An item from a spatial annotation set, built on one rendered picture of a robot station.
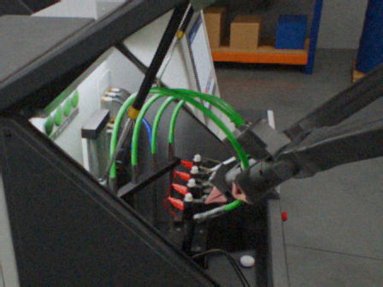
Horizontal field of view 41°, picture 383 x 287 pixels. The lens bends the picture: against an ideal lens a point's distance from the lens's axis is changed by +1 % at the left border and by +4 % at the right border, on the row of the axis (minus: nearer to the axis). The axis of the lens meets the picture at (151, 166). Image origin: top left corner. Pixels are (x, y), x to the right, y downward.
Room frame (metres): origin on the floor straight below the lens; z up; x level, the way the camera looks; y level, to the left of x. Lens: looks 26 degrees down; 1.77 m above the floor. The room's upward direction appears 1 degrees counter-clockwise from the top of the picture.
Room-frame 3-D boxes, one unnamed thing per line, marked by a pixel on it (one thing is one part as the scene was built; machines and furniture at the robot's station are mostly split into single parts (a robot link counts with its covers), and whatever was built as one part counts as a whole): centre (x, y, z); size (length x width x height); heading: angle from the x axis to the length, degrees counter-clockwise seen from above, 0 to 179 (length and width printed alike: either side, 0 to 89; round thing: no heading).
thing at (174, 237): (1.25, -0.12, 0.91); 0.34 x 0.10 x 0.15; 169
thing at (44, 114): (1.18, 0.16, 1.43); 0.54 x 0.03 x 0.02; 169
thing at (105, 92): (1.42, 0.12, 1.20); 0.13 x 0.03 x 0.31; 169
